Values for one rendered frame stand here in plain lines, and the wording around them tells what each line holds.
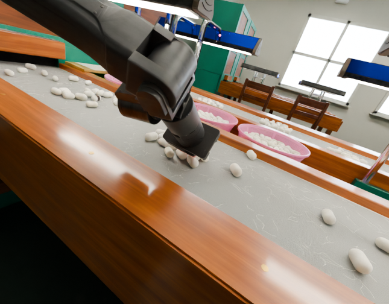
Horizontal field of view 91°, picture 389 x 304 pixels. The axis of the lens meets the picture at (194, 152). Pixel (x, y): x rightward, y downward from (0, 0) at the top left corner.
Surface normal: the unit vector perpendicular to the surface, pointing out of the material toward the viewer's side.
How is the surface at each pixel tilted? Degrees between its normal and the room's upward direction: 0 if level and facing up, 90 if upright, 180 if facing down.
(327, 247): 0
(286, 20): 90
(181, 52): 52
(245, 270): 0
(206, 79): 90
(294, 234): 0
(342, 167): 90
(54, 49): 90
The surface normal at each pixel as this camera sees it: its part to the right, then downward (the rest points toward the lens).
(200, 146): -0.21, -0.33
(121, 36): 0.36, -0.25
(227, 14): -0.41, 0.30
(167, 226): 0.26, -0.87
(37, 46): 0.83, 0.42
